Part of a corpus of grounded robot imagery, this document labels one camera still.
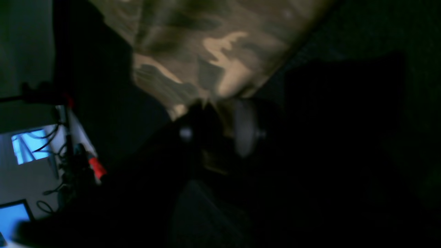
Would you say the black table cloth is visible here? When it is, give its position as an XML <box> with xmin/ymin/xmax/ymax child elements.
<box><xmin>53</xmin><ymin>0</ymin><xmax>440</xmax><ymax>248</ymax></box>

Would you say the camouflage t-shirt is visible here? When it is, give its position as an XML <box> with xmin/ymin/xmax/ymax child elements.
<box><xmin>88</xmin><ymin>0</ymin><xmax>336</xmax><ymax>173</ymax></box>

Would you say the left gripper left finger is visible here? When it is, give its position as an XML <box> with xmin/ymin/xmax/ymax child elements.
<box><xmin>14</xmin><ymin>103</ymin><xmax>221</xmax><ymax>248</ymax></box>

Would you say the red black clamp left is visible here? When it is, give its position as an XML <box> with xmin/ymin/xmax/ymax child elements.
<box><xmin>87</xmin><ymin>151</ymin><xmax>107</xmax><ymax>185</ymax></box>

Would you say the black cable bundle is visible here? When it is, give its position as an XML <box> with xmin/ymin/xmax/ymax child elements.
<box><xmin>34</xmin><ymin>103</ymin><xmax>100</xmax><ymax>214</ymax></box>

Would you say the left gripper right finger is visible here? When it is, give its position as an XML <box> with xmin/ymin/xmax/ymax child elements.
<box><xmin>233</xmin><ymin>52</ymin><xmax>440</xmax><ymax>248</ymax></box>

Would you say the computer monitor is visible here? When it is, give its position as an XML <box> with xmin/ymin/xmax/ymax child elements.
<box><xmin>0</xmin><ymin>199</ymin><xmax>35</xmax><ymax>248</ymax></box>

